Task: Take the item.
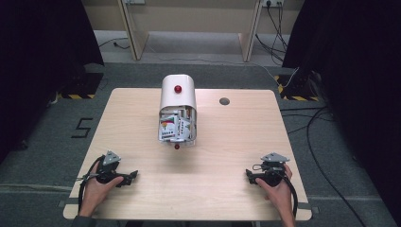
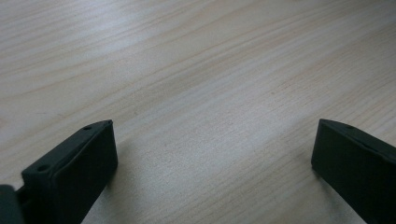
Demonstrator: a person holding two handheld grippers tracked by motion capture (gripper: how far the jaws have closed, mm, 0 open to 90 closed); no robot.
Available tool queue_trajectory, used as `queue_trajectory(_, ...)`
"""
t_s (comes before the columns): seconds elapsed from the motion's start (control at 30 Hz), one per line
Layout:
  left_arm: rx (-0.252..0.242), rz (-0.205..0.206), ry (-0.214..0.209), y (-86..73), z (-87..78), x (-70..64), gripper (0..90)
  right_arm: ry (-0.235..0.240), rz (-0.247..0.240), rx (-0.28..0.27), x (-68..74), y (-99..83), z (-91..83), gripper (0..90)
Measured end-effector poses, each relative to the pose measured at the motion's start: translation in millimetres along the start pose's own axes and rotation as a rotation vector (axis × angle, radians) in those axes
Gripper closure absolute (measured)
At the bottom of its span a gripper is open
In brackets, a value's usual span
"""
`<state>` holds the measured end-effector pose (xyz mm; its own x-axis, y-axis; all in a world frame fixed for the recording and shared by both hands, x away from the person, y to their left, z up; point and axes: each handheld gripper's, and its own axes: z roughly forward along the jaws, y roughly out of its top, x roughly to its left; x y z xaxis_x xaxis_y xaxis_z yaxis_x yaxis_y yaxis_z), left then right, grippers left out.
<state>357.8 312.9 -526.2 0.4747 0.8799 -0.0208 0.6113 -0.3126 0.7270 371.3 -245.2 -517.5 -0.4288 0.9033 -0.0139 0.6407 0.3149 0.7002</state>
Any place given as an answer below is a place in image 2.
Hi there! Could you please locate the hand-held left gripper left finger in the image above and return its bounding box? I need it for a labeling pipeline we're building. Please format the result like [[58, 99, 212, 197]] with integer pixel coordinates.
[[16, 119, 119, 224]]

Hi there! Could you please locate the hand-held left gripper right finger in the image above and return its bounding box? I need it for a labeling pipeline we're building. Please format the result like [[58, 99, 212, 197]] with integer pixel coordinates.
[[311, 118, 396, 224]]

